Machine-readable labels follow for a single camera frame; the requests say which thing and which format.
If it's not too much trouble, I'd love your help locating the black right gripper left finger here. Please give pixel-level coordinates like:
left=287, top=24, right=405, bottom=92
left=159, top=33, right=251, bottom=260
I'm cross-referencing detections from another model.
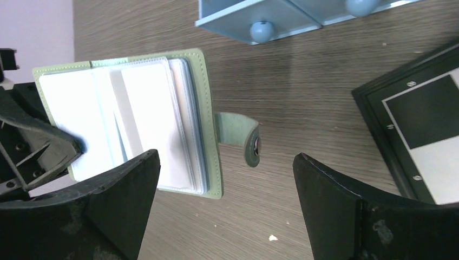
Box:
left=1, top=149, right=160, bottom=259

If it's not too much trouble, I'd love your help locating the black white checkerboard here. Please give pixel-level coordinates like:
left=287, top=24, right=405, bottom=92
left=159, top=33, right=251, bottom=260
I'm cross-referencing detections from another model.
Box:
left=352, top=39, right=458, bottom=205

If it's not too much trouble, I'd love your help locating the blue three-compartment tray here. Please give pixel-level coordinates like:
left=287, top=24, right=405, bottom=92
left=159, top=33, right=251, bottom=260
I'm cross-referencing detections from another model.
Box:
left=195, top=0, right=410, bottom=45

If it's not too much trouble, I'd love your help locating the mint green card holder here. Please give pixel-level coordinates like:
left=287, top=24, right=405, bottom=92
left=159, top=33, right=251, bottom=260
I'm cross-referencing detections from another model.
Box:
left=32, top=48, right=260, bottom=199

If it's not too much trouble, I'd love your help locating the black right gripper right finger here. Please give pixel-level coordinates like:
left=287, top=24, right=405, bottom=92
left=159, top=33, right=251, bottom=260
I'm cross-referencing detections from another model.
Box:
left=292, top=153, right=458, bottom=260

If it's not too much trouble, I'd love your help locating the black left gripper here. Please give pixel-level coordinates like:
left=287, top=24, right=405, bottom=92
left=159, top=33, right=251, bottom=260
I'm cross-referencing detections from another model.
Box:
left=1, top=48, right=82, bottom=201

